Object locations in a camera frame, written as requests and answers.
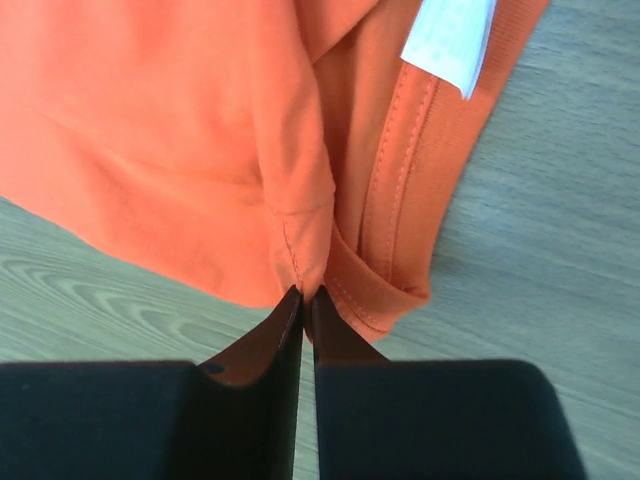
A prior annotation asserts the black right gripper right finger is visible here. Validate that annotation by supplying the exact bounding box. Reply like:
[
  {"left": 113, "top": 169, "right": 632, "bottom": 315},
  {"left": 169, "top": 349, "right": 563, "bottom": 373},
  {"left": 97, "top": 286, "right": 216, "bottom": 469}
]
[{"left": 310, "top": 290, "right": 585, "bottom": 479}]

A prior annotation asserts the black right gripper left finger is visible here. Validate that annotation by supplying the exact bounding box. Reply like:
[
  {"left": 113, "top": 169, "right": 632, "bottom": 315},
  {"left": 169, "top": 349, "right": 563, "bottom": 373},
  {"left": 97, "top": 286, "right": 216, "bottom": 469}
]
[{"left": 1, "top": 290, "right": 304, "bottom": 479}]

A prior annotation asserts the orange t shirt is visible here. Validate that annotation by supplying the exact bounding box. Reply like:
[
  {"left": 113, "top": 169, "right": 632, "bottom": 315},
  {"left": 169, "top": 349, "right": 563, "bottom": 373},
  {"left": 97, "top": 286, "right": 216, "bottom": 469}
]
[{"left": 1, "top": 1, "right": 546, "bottom": 341}]

